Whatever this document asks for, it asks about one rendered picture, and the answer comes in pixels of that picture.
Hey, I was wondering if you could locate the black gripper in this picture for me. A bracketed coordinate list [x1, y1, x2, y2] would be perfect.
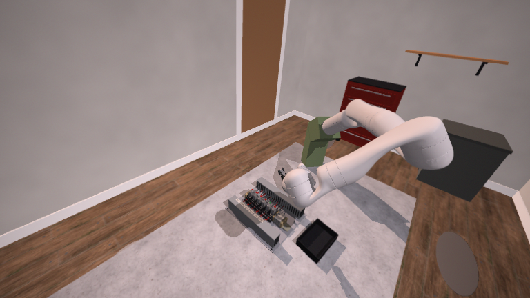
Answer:
[278, 168, 287, 181]

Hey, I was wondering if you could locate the black rectangular tray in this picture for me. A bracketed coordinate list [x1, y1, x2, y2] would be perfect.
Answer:
[296, 218, 338, 263]

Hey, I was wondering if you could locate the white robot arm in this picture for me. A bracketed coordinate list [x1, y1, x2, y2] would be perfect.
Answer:
[282, 99, 453, 208]

